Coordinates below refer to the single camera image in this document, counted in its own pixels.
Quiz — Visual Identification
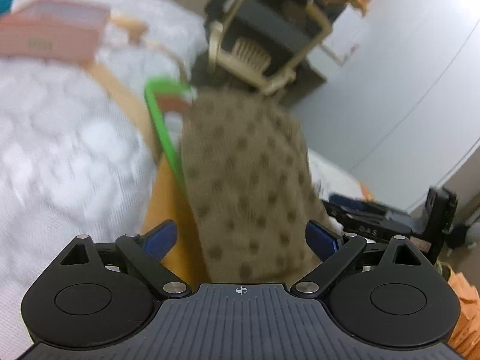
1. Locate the pink rectangular box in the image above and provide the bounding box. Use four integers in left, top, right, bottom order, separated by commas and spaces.
1, 0, 111, 63

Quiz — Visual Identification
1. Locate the beige and black office chair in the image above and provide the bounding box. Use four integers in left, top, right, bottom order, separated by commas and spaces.
205, 0, 332, 96

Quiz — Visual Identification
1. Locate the brown polka dot corduroy garment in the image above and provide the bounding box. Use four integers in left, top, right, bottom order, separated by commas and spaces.
181, 88, 329, 285

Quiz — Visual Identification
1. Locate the white quilted mattress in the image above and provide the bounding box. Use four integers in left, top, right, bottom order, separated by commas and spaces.
1, 0, 368, 359

